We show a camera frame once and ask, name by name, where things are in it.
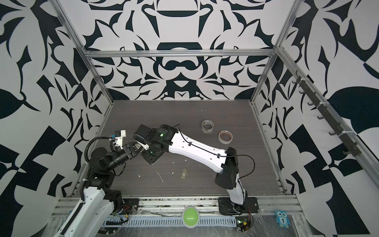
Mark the grey remote battery cover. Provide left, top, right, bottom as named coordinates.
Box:
left=181, top=168, right=188, bottom=180

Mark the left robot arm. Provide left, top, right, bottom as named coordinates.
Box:
left=55, top=138, right=143, bottom=237

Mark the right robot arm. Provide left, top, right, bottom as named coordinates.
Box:
left=133, top=124, right=256, bottom=215

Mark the large clear printed tape roll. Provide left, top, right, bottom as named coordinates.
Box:
left=201, top=119, right=214, bottom=134

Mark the small white orange tape roll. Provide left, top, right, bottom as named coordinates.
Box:
left=218, top=130, right=234, bottom=145

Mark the green round button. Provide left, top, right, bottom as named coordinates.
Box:
left=181, top=206, right=200, bottom=228

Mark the blue owl figurine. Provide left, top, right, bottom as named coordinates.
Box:
left=274, top=210, right=290, bottom=229

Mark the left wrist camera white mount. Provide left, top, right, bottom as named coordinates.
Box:
left=110, top=130, right=126, bottom=152

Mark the white slotted cable duct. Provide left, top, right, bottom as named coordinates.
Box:
left=103, top=216, right=236, bottom=228

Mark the black wall hook rack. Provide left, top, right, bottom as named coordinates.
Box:
left=292, top=71, right=362, bottom=157

